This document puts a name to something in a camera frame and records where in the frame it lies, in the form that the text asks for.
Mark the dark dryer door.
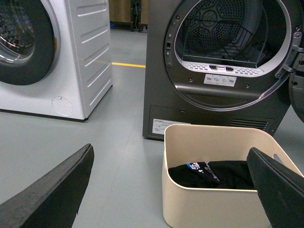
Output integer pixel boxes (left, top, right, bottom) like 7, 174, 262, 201
288, 53, 304, 122

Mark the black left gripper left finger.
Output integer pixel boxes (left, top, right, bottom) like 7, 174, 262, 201
0, 144, 95, 228

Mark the beige plastic laundry hamper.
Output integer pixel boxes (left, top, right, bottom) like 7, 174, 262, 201
162, 124, 300, 228

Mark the white washing machine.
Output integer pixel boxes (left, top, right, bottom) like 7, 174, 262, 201
0, 0, 113, 120

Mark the black printed t-shirt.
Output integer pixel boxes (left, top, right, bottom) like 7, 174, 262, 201
168, 161, 255, 190

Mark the wooden cabinet in background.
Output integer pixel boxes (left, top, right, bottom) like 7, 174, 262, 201
109, 0, 150, 32

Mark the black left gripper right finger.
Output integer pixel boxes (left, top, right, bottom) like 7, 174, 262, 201
247, 147, 304, 228

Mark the dark grey tumble dryer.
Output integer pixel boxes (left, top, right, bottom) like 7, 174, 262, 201
142, 0, 304, 140

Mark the wire drying rack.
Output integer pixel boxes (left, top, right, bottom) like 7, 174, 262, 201
176, 10, 274, 68

